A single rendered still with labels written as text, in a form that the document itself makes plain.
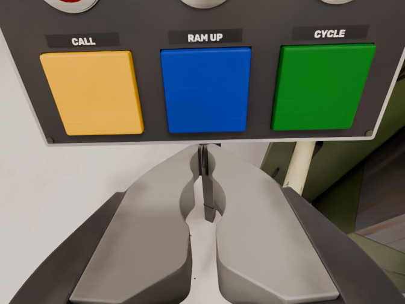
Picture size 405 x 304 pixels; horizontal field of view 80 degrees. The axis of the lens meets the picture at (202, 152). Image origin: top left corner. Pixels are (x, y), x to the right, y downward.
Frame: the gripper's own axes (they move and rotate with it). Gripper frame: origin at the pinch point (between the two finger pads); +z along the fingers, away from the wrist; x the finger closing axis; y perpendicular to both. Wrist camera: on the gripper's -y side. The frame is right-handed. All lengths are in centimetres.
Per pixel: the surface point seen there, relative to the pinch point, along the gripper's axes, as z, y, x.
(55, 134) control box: 11.2, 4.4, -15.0
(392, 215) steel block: 27, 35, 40
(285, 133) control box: 11.0, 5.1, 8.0
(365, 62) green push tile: 10.3, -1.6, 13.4
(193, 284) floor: 48, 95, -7
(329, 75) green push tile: 10.3, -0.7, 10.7
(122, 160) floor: 101, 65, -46
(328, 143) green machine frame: 52, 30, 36
